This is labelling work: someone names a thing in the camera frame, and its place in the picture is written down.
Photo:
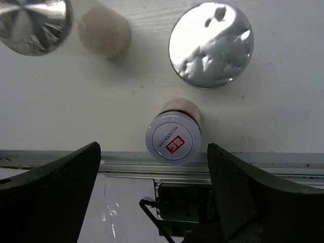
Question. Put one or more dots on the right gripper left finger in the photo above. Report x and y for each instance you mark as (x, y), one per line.
(49, 203)

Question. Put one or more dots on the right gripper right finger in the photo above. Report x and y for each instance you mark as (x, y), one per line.
(282, 210)

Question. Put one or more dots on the white lid brown spice jar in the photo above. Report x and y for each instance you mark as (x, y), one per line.
(174, 135)

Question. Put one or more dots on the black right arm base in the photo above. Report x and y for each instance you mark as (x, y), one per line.
(179, 208)

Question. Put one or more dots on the silver lid blue label jar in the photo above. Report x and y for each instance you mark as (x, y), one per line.
(211, 45)

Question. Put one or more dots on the silver lid white powder jar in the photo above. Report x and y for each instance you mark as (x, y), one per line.
(69, 28)

